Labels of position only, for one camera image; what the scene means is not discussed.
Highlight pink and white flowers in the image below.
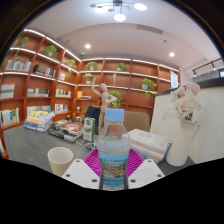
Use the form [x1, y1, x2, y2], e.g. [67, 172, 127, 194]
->
[164, 82, 203, 123]

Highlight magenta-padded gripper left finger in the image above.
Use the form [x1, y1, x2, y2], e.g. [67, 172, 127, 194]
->
[61, 148, 102, 190]

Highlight beige chair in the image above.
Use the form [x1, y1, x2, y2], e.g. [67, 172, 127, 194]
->
[123, 110, 152, 133]

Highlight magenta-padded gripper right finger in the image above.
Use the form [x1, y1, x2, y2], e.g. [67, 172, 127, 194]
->
[126, 148, 166, 190]

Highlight brown wooden shelf unit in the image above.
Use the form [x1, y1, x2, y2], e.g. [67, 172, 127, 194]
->
[0, 28, 181, 159]

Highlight ceiling air vent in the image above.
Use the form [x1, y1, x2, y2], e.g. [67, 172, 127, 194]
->
[137, 23, 164, 35]

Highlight white and green carton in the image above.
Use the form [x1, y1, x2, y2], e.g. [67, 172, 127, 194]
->
[83, 116, 96, 143]

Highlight white pitcher vase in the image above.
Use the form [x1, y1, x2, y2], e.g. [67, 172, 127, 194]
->
[165, 119, 200, 168]

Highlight black ceiling track rail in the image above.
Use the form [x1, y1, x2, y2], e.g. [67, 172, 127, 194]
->
[192, 58, 224, 78]

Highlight branched ceiling lamp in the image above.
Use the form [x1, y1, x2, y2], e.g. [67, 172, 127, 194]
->
[89, 0, 148, 23]

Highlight stack of colourful books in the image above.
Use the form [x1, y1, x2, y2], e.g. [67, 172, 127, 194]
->
[23, 109, 56, 133]

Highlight stack of dark books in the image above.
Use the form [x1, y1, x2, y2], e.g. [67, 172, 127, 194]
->
[48, 119, 85, 143]

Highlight cream paper cup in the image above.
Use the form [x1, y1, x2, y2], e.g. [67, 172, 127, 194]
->
[47, 146, 74, 178]

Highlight clear blue-capped water bottle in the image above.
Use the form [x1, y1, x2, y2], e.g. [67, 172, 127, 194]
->
[95, 108, 133, 192]

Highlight wooden artist mannequin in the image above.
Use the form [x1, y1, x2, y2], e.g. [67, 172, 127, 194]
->
[90, 77, 118, 128]

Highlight dark chair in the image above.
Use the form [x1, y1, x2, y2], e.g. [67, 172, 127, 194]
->
[83, 105, 103, 136]

